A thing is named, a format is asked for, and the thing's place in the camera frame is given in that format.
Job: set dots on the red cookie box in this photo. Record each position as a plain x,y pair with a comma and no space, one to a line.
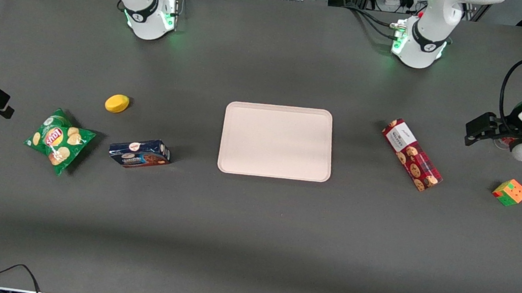
413,156

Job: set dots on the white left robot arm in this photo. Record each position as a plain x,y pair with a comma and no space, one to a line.
421,41

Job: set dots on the blue cookie box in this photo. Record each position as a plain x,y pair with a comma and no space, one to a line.
139,153

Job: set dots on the beige plastic tray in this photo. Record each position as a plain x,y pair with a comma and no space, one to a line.
277,141

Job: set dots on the red cola bottle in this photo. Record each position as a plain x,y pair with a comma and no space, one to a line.
506,142

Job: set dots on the colourful puzzle cube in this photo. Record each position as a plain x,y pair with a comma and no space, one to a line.
510,192

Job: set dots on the green chips bag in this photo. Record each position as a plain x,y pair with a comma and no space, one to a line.
57,140

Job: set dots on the yellow lemon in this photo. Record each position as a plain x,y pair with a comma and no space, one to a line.
117,103

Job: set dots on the dark grey table mat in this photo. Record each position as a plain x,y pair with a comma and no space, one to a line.
248,240

